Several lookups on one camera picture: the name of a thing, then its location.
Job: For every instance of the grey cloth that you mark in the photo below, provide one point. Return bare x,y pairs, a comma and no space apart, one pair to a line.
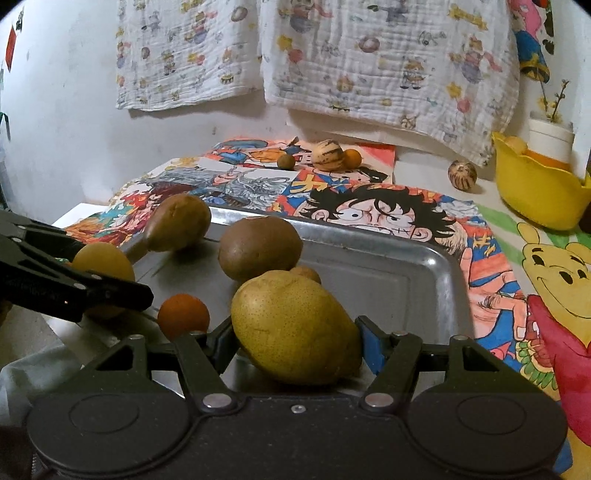
32,378

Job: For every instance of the yellow lemon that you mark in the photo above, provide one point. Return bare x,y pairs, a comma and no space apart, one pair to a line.
106,261

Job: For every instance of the flowering twig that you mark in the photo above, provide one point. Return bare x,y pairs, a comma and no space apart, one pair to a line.
554,101

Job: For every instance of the cartoon wall poster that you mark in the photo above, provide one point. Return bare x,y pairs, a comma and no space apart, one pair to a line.
531,41

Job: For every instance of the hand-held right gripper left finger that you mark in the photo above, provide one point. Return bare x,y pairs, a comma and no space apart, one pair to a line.
217,341

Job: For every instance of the yellow plastic bowl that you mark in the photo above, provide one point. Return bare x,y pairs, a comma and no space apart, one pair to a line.
531,194

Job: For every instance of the spiky-haired cartoon drawing sheet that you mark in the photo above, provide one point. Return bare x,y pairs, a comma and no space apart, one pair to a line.
369,207

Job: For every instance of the striped pepino melon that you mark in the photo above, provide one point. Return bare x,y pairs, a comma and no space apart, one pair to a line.
327,154
462,174

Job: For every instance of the yellow bear drawing sheet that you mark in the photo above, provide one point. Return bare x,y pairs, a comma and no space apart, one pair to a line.
568,277

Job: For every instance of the metal tray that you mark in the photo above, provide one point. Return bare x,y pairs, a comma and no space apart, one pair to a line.
392,286

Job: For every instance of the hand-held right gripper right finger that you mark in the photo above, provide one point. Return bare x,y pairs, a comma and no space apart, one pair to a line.
371,344

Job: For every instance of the red paper wall sticker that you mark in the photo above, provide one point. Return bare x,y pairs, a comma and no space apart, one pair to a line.
10,46

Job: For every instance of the yellow-green pear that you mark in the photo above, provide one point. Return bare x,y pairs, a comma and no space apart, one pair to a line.
291,327

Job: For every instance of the brown kiwi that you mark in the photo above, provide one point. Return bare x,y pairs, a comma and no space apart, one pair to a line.
180,221
261,247

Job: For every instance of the white jar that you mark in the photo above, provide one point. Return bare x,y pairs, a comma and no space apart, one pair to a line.
549,138

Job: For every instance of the small orange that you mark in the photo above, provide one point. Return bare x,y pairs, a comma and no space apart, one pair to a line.
182,314
353,158

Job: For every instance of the white printed muslin cloth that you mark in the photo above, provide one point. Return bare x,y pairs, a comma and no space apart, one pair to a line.
184,55
378,60

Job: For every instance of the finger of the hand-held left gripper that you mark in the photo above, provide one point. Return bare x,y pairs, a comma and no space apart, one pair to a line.
41,235
115,293

